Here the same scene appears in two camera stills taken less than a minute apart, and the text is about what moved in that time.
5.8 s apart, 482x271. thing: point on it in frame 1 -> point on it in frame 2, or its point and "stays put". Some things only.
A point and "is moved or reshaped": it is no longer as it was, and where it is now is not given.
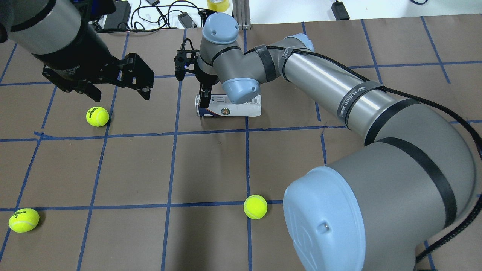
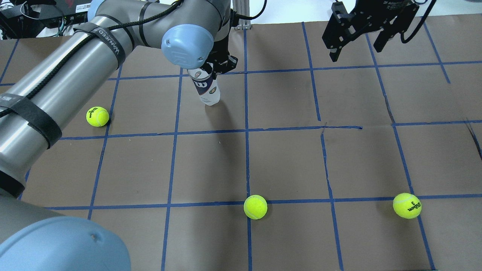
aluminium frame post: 240,11 stays put
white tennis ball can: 220,106 is moved or reshaped
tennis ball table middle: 255,206 stays put
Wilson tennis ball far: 97,116 stays put
